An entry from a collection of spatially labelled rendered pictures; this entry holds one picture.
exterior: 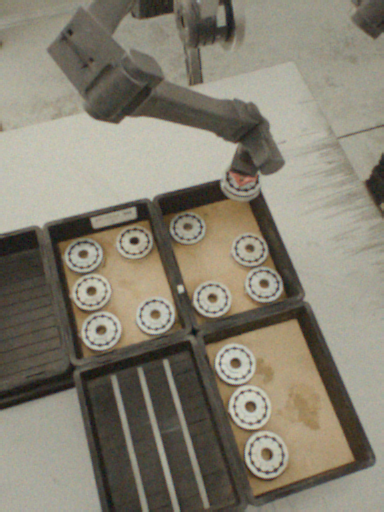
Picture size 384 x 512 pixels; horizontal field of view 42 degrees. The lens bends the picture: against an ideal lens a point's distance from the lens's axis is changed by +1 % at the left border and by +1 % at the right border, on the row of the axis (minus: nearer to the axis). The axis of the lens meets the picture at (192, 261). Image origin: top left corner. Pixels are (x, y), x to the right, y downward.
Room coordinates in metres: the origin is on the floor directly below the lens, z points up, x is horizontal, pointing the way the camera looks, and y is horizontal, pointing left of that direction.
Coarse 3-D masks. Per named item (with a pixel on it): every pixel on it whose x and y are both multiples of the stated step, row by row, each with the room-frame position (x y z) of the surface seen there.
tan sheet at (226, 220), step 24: (168, 216) 0.71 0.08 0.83; (216, 216) 0.72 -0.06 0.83; (240, 216) 0.72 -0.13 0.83; (216, 240) 0.64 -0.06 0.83; (192, 264) 0.56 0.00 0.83; (216, 264) 0.56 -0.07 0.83; (264, 264) 0.57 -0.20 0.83; (192, 288) 0.49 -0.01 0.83; (240, 288) 0.50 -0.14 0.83; (264, 288) 0.50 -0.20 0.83; (240, 312) 0.43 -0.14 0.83
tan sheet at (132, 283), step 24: (72, 240) 0.61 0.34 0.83; (96, 240) 0.61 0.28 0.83; (120, 264) 0.54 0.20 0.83; (144, 264) 0.55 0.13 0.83; (72, 288) 0.46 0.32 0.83; (120, 288) 0.47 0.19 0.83; (144, 288) 0.48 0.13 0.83; (168, 288) 0.48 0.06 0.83; (120, 312) 0.40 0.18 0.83; (144, 336) 0.34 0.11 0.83
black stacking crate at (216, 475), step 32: (160, 352) 0.29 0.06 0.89; (192, 352) 0.30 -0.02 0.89; (96, 384) 0.21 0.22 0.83; (128, 384) 0.22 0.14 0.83; (160, 384) 0.22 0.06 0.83; (192, 384) 0.23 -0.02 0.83; (96, 416) 0.14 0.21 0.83; (128, 416) 0.14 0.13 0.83; (160, 416) 0.15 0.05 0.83; (192, 416) 0.15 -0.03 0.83; (96, 448) 0.06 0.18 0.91; (128, 480) 0.00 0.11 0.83; (160, 480) 0.01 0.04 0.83; (192, 480) 0.01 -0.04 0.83; (224, 480) 0.02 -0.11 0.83
